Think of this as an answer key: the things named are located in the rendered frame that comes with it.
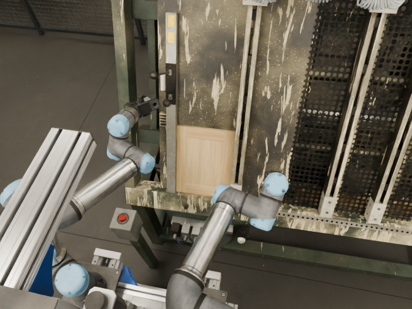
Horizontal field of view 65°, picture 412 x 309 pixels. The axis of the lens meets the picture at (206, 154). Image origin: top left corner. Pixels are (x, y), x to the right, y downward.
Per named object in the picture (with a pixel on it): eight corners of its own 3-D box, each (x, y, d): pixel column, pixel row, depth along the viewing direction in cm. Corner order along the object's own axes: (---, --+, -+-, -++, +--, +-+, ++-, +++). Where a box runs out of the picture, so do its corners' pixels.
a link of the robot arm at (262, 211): (240, 219, 113) (251, 189, 114) (271, 231, 110) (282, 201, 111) (237, 220, 106) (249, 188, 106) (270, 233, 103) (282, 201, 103)
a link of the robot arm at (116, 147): (121, 167, 129) (125, 144, 124) (101, 154, 133) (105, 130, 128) (134, 162, 135) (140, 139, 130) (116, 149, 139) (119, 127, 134)
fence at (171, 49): (168, 188, 189) (166, 192, 186) (168, 11, 147) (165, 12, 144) (176, 189, 189) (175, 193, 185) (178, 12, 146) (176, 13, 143)
